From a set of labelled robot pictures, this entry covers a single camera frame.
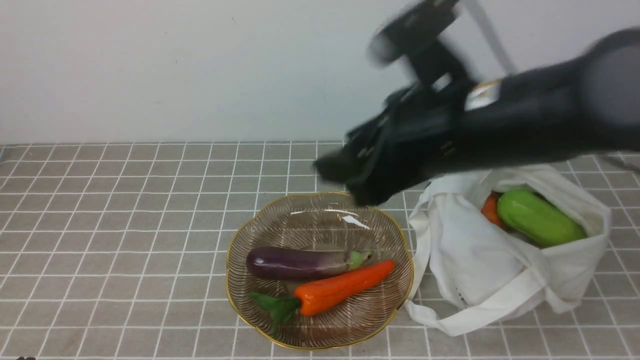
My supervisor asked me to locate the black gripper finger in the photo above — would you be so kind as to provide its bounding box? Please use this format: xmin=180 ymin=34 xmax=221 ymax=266
xmin=313 ymin=150 xmax=366 ymax=183

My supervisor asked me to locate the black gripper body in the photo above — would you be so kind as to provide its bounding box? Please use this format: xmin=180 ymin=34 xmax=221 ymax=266
xmin=346 ymin=83 xmax=474 ymax=192

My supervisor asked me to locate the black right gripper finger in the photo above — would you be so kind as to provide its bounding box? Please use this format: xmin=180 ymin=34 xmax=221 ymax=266
xmin=347 ymin=173 xmax=401 ymax=207

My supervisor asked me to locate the purple eggplant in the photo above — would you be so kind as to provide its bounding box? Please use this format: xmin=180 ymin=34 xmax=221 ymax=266
xmin=246 ymin=247 xmax=373 ymax=281

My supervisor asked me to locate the orange carrot with leaves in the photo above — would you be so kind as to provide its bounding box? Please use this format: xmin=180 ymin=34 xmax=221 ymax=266
xmin=247 ymin=259 xmax=396 ymax=324

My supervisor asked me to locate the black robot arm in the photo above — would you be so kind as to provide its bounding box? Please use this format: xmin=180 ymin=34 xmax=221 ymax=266
xmin=313 ymin=28 xmax=639 ymax=207

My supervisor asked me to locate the orange vegetable in bag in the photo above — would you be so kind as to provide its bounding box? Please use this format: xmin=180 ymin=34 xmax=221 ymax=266
xmin=481 ymin=191 xmax=507 ymax=230

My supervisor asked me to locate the white cloth bag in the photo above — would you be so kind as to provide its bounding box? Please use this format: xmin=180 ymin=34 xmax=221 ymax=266
xmin=404 ymin=164 xmax=611 ymax=337

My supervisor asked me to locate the gold-rimmed glass plate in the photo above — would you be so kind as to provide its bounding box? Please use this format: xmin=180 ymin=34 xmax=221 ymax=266
xmin=225 ymin=193 xmax=414 ymax=351

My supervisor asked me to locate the green cucumber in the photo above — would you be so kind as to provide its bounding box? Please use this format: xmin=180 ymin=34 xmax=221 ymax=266
xmin=496 ymin=189 xmax=588 ymax=248

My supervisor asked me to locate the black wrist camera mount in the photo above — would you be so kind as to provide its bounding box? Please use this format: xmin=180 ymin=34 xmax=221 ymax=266
xmin=368 ymin=0 xmax=477 ymax=86

